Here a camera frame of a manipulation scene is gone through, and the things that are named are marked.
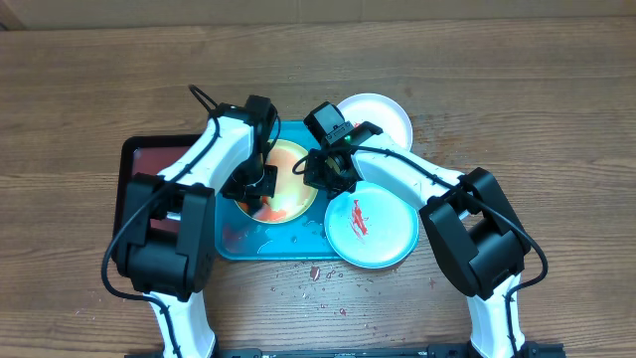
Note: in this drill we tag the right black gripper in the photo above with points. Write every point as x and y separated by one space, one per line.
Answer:
325 179

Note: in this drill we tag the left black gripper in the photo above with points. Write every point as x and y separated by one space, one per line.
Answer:
268 189

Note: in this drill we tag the green orange scrub sponge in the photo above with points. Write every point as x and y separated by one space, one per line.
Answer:
264 213

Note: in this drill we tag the yellow-green plastic plate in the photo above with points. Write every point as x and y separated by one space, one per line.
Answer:
291 194

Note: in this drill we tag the light blue plastic plate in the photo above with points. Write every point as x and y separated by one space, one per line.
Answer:
371 228

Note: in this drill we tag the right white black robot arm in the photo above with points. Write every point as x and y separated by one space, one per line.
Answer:
475 235

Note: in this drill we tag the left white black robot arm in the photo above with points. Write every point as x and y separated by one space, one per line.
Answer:
163 251

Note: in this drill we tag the teal plastic tray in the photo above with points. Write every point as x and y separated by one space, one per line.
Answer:
241 238

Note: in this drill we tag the black rectangular tray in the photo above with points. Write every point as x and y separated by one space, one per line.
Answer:
148 155

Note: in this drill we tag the white pink-rimmed plate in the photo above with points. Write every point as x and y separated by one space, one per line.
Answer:
381 111

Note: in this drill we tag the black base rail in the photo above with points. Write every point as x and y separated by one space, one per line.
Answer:
464 350

